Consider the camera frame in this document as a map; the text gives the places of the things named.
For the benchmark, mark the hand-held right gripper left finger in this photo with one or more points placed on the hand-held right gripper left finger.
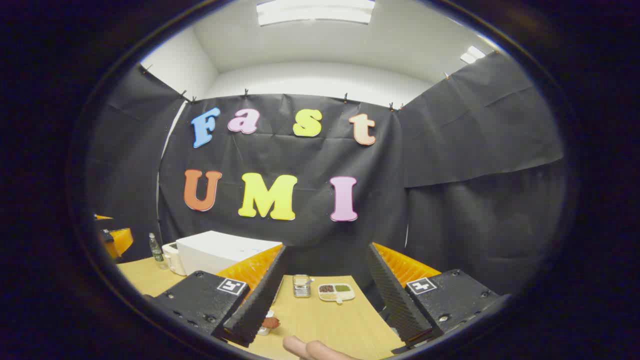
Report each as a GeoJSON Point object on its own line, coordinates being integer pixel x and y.
{"type": "Point", "coordinates": [262, 297]}

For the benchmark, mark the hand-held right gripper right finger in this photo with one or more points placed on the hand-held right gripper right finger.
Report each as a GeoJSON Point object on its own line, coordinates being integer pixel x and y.
{"type": "Point", "coordinates": [395, 300]}

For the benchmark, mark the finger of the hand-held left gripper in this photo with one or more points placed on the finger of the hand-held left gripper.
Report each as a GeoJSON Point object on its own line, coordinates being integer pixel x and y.
{"type": "Point", "coordinates": [121, 241]}

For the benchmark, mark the brown meat piece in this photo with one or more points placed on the brown meat piece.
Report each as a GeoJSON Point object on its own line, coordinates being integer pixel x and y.
{"type": "Point", "coordinates": [270, 322]}

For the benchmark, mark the white microwave oven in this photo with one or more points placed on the white microwave oven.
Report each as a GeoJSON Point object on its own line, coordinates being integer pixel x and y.
{"type": "Point", "coordinates": [220, 250]}

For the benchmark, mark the clear plastic water bottle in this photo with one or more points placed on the clear plastic water bottle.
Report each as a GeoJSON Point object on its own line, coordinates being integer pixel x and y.
{"type": "Point", "coordinates": [156, 248]}

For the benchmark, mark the metal mesh holder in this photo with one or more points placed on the metal mesh holder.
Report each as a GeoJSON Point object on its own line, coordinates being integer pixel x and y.
{"type": "Point", "coordinates": [301, 286]}

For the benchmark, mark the white toaster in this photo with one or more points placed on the white toaster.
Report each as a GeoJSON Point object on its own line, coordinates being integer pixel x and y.
{"type": "Point", "coordinates": [171, 257]}

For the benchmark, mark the divided dish of grains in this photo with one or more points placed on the divided dish of grains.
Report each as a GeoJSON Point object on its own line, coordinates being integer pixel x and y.
{"type": "Point", "coordinates": [336, 292]}

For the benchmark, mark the black backdrop cloth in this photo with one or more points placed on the black backdrop cloth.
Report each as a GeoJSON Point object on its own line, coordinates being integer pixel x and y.
{"type": "Point", "coordinates": [450, 165]}

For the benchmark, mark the small ceiling light panel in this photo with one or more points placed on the small ceiling light panel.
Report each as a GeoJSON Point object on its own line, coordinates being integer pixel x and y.
{"type": "Point", "coordinates": [472, 54]}

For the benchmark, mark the large ceiling light panel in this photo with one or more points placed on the large ceiling light panel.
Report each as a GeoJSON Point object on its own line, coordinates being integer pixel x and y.
{"type": "Point", "coordinates": [315, 12]}

